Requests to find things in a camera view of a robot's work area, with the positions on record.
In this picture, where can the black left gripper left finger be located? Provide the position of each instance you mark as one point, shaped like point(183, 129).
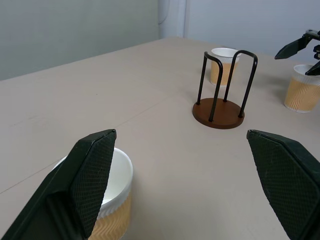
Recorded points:
point(75, 180)

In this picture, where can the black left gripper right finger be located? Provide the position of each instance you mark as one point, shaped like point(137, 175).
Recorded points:
point(285, 175)

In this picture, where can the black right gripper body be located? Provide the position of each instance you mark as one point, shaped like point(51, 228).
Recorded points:
point(316, 33)

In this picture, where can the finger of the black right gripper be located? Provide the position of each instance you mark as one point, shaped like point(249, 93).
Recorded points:
point(315, 70)
point(293, 48)

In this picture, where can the white and tan paper cup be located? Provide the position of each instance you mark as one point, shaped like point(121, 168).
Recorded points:
point(226, 67)
point(301, 92)
point(117, 190)

